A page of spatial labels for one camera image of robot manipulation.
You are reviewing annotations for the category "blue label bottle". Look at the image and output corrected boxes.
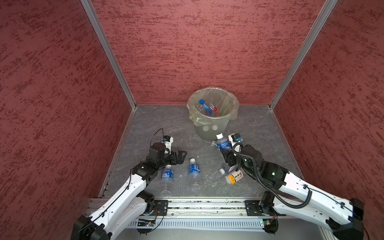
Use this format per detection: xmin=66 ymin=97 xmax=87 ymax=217
xmin=189 ymin=158 xmax=201 ymax=187
xmin=216 ymin=133 xmax=232 ymax=151
xmin=161 ymin=165 xmax=174 ymax=194

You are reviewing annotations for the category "clear bottle white label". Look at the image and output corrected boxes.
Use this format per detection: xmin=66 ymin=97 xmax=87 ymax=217
xmin=211 ymin=141 xmax=218 ymax=148

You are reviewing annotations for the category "red label bottle red cap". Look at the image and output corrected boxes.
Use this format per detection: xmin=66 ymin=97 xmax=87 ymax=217
xmin=214 ymin=107 xmax=220 ymax=115

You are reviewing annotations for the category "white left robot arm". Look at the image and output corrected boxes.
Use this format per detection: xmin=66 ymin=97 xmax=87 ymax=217
xmin=71 ymin=142 xmax=187 ymax=240

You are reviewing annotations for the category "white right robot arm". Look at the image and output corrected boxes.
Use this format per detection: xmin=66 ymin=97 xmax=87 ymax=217
xmin=220 ymin=143 xmax=367 ymax=240

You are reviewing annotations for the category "grey mesh waste bin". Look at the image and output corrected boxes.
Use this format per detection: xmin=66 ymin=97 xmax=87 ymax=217
xmin=189 ymin=87 xmax=238 ymax=142

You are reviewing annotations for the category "clear bin liner bag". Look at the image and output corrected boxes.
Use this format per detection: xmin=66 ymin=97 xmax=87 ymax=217
xmin=187 ymin=87 xmax=240 ymax=127

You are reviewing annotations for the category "clear purple tinted bottle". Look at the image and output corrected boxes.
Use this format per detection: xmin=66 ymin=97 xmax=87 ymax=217
xmin=219 ymin=167 xmax=232 ymax=176

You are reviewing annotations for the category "yellow white label bottle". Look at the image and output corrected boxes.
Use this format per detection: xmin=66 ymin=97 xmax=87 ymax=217
xmin=225 ymin=170 xmax=244 ymax=185

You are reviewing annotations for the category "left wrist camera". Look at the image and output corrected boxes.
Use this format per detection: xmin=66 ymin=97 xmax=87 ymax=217
xmin=162 ymin=136 xmax=174 ymax=153

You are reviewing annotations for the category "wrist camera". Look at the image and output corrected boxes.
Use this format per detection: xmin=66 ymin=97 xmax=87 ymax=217
xmin=162 ymin=136 xmax=174 ymax=153
xmin=228 ymin=133 xmax=243 ymax=145

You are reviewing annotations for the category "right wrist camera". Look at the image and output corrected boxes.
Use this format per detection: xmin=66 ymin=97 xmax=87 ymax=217
xmin=228 ymin=133 xmax=243 ymax=145

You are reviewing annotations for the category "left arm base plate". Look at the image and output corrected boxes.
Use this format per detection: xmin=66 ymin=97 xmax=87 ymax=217
xmin=143 ymin=200 xmax=169 ymax=217

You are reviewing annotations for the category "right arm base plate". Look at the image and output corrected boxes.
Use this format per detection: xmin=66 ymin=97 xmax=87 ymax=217
xmin=244 ymin=200 xmax=286 ymax=217

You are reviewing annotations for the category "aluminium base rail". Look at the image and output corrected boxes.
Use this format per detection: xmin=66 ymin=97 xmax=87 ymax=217
xmin=89 ymin=197 xmax=307 ymax=218

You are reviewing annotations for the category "perforated cable duct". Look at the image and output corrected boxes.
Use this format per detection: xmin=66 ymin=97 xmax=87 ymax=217
xmin=127 ymin=218 xmax=265 ymax=232

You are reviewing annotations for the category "left aluminium corner post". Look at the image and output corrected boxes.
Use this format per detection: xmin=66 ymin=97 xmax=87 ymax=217
xmin=81 ymin=0 xmax=137 ymax=111

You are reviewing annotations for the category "aluminium corner post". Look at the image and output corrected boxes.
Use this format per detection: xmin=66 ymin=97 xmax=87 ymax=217
xmin=81 ymin=0 xmax=137 ymax=111
xmin=269 ymin=0 xmax=338 ymax=112

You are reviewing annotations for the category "right aluminium corner post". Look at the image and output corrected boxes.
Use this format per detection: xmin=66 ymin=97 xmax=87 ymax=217
xmin=269 ymin=0 xmax=338 ymax=112

